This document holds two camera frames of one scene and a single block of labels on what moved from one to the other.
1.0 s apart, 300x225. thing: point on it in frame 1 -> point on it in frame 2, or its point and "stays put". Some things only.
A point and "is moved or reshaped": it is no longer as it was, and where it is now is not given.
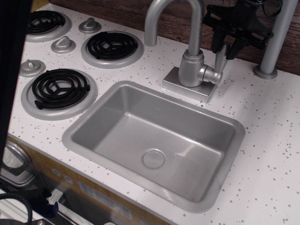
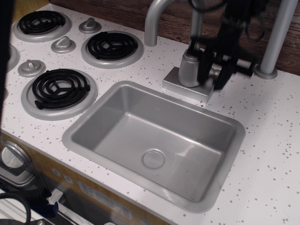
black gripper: [238, 22] -> [228, 45]
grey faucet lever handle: [215, 75] is moved or reshaped
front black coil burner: [58, 94] stays put
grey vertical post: [267, 71] stays put
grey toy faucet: [189, 79] stays put
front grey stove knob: [30, 69] stays put
